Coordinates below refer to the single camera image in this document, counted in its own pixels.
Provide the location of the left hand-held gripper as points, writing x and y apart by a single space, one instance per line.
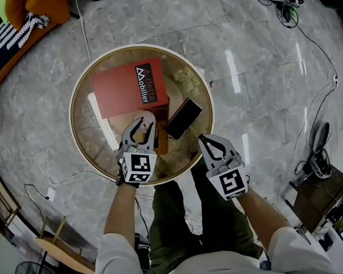
138 166

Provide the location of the black white patterned blanket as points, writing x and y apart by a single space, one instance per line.
3 42

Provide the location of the round glass table gold rim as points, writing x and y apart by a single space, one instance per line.
85 138

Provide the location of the black smartphone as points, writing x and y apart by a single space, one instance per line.
183 117

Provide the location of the person's green trousers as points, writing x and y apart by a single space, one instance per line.
175 219

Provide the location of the wooden frame shelf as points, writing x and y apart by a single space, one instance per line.
2 199

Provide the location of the white power adapter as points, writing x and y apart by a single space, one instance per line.
334 79

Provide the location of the small white plug box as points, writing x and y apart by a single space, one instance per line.
50 194

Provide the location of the person's white shirt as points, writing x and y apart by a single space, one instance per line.
212 266

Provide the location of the red book with black label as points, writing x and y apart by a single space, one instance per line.
117 90

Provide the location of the person's left forearm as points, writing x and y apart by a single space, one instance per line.
122 210

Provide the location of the orange sofa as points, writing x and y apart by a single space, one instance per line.
26 46

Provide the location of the orange cushion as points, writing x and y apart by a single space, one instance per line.
21 11

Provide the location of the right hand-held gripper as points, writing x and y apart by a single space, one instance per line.
231 182

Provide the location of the wooden chair with gold legs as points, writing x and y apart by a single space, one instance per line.
64 251

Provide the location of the dark brown desk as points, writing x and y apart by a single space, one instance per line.
318 200

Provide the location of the translucent white plastic container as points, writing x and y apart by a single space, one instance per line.
147 117

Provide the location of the person's right forearm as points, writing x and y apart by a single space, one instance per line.
258 212

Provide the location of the white dried flowers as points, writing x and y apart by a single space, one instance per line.
187 79

